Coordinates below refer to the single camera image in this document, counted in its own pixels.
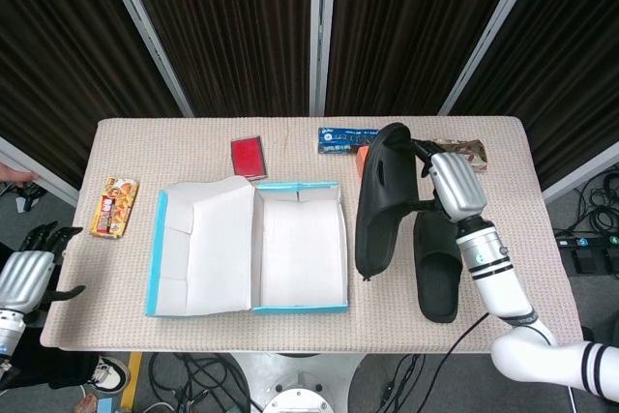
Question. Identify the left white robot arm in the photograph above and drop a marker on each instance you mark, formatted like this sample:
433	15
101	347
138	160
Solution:
9	331

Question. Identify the black foot pedal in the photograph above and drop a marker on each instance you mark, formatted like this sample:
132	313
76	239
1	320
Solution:
585	260

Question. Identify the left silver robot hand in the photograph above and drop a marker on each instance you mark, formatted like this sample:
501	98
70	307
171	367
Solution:
24	277

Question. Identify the black trouser leg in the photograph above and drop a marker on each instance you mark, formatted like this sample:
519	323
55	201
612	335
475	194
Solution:
43	369

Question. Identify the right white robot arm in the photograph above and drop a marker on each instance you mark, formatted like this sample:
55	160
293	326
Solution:
503	287

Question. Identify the beige woven tablecloth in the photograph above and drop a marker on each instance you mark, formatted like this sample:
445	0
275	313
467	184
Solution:
203	152

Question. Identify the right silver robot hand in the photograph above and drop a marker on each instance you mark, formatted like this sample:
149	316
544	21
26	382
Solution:
457	185

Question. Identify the dark brown pleated curtain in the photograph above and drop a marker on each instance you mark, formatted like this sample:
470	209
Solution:
58	45
227	31
575	69
411	31

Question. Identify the white black sneaker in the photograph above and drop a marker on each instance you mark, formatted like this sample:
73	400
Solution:
109	372

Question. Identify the black power strip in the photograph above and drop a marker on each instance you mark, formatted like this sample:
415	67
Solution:
587	241

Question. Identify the blue cling film box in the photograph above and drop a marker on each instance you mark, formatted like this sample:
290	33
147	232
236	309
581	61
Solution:
343	140

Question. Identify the yellow biscuit box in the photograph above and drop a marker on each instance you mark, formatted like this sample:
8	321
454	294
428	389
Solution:
114	207

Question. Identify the red flat case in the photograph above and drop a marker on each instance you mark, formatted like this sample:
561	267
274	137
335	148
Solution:
249	157

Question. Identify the black slipper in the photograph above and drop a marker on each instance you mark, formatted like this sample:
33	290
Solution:
382	210
437	282

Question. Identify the gold red snack packet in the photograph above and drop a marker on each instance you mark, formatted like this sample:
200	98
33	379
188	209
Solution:
476	156

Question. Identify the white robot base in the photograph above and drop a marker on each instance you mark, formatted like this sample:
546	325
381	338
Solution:
295	384

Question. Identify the light blue shoe box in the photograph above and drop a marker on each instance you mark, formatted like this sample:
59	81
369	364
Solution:
300	248

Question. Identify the yellow floor tape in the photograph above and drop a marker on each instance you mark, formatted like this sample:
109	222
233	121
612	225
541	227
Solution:
130	379

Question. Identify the grey metal partition post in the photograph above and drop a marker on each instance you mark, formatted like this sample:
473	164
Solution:
151	36
491	33
323	31
580	181
48	181

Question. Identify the orange cube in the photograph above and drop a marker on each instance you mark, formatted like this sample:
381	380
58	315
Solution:
362	161

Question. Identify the person's bare hand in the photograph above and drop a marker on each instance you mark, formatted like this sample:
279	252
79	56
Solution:
17	173

